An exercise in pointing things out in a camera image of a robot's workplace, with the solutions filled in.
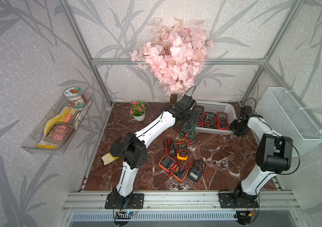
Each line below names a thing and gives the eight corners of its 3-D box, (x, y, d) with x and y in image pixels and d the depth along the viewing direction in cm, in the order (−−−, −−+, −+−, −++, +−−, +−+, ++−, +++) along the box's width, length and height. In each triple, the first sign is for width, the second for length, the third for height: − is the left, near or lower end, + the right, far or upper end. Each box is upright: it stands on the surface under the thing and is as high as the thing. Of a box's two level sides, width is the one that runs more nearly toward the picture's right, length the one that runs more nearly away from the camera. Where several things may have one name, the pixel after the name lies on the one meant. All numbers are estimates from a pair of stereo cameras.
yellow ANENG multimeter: (176, 160, 89) (177, 151, 79) (176, 147, 95) (177, 137, 85) (187, 160, 89) (189, 151, 79) (186, 147, 95) (188, 137, 85)
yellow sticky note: (104, 165, 89) (103, 163, 87) (102, 158, 91) (100, 156, 90) (118, 157, 92) (117, 156, 90) (116, 151, 95) (115, 149, 93)
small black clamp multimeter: (163, 156, 92) (163, 153, 89) (164, 141, 99) (163, 138, 96) (175, 156, 92) (175, 153, 89) (175, 141, 99) (175, 138, 96)
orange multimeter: (158, 165, 87) (158, 163, 84) (165, 156, 91) (165, 153, 88) (181, 182, 81) (181, 180, 78) (187, 171, 85) (188, 169, 82)
